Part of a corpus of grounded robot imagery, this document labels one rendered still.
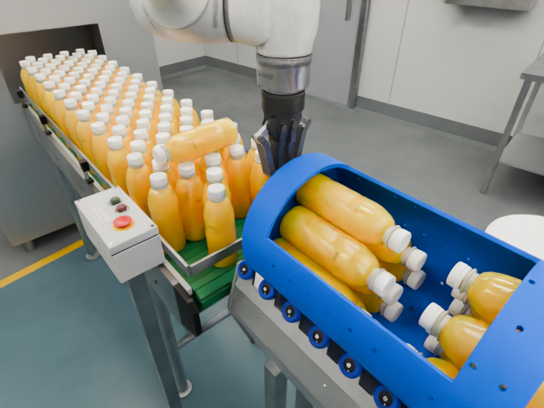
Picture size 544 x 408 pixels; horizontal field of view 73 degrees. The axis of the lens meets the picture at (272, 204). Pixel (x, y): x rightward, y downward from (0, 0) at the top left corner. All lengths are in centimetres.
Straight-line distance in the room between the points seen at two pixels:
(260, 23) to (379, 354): 49
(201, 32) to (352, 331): 49
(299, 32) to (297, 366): 62
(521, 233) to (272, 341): 60
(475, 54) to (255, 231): 338
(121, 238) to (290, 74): 44
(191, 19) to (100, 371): 164
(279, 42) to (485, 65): 335
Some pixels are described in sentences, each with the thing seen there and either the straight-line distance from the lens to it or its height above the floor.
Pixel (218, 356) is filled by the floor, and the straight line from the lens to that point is 185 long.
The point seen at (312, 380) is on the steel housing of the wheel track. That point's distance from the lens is 80.
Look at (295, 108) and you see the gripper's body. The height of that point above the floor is 134.
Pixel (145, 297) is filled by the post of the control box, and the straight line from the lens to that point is 99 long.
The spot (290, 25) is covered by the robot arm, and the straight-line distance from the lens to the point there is 57.
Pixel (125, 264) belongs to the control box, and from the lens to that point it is 79.
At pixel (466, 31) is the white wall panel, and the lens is 386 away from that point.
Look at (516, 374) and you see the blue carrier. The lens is 50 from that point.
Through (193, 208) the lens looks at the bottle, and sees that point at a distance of 95.
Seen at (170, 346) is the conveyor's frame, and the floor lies 35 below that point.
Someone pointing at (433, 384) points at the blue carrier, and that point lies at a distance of 53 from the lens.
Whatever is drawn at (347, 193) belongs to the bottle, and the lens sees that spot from 66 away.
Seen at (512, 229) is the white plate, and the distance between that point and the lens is 99.
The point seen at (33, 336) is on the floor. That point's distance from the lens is 221.
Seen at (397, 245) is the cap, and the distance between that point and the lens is 62.
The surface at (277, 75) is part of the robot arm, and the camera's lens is 60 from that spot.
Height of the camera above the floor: 157
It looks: 36 degrees down
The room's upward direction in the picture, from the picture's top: straight up
